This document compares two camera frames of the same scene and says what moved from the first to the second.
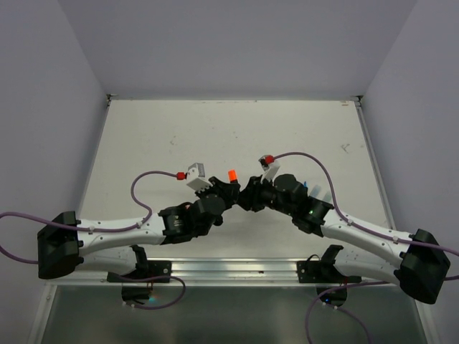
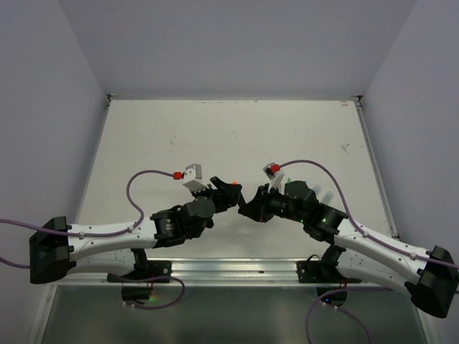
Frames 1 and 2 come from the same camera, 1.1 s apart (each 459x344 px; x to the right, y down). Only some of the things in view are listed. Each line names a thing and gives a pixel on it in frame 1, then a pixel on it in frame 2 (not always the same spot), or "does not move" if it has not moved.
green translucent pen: [328, 196] does not move
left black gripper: [228, 190] does not move
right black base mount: [325, 271] does not move
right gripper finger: [250, 198] -> [253, 209]
